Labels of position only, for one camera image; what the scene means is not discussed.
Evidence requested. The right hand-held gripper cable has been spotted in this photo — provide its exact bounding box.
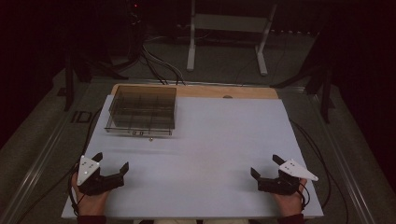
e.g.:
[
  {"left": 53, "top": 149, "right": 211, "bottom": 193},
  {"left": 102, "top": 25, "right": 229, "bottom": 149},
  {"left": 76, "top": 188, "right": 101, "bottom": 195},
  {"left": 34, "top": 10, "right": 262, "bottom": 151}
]
[{"left": 289, "top": 119, "right": 350, "bottom": 224}]

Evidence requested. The dark equipment with red light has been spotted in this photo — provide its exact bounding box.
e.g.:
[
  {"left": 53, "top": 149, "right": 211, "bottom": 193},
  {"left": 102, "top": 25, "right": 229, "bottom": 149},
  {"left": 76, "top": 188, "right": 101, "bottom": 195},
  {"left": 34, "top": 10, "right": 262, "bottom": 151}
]
[{"left": 124, "top": 0, "right": 146, "bottom": 62}]

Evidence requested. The clear acrylic drawer box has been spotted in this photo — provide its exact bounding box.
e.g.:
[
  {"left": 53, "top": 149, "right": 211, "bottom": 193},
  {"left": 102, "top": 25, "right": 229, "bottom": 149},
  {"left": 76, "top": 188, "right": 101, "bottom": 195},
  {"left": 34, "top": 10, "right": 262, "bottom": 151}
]
[{"left": 104, "top": 85, "right": 178, "bottom": 137}]

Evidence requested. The bundle of floor cables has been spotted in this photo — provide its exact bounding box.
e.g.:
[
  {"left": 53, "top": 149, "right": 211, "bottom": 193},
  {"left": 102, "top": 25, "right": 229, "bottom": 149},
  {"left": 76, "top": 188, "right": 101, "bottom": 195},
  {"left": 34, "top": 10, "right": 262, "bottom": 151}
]
[{"left": 140, "top": 45, "right": 187, "bottom": 86}]

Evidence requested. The black metal stand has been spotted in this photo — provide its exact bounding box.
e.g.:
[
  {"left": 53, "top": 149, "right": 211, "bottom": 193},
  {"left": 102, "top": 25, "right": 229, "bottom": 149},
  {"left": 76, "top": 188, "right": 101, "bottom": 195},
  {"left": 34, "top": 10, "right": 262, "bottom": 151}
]
[
  {"left": 270, "top": 29, "right": 336, "bottom": 124},
  {"left": 63, "top": 46, "right": 129, "bottom": 112}
]

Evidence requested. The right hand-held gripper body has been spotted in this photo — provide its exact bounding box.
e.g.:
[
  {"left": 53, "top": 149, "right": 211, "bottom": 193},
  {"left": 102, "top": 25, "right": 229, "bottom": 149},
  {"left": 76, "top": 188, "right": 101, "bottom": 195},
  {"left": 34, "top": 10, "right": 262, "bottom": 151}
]
[{"left": 257, "top": 159, "right": 319, "bottom": 196}]

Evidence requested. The metal floor rail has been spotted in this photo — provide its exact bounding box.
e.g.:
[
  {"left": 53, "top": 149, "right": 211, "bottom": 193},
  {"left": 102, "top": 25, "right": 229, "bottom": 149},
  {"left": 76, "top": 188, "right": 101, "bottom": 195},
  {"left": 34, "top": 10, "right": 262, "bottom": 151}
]
[
  {"left": 306, "top": 92, "right": 379, "bottom": 224},
  {"left": 0, "top": 110, "right": 94, "bottom": 224}
]

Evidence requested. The white metal stand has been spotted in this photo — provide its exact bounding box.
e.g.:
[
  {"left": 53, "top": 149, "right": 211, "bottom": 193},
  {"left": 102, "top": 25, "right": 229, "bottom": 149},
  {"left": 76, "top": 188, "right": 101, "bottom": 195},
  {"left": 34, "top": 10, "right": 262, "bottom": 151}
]
[{"left": 186, "top": 0, "right": 279, "bottom": 77}]

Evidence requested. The person's left hand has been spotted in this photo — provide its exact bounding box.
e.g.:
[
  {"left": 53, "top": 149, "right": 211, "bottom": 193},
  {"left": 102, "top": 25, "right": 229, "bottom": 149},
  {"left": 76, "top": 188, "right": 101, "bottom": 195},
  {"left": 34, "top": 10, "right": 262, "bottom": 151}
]
[{"left": 70, "top": 171, "right": 110, "bottom": 217}]

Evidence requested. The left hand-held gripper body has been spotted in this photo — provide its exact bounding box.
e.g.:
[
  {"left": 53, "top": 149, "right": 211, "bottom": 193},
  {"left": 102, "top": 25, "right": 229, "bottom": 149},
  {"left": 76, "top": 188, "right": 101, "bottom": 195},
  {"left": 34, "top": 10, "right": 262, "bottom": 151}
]
[{"left": 76, "top": 154, "right": 126, "bottom": 197}]

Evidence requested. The person's right hand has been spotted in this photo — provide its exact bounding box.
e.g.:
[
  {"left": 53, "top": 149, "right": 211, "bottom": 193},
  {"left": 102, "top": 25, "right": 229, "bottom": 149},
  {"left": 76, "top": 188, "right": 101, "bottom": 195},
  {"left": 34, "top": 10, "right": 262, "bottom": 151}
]
[{"left": 272, "top": 177, "right": 308, "bottom": 217}]

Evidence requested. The white table cover board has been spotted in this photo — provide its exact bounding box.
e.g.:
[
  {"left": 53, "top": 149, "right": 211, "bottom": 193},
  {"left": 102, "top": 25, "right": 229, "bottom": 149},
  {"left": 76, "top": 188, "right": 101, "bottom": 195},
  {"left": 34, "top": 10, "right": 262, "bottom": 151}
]
[{"left": 61, "top": 94, "right": 325, "bottom": 220}]

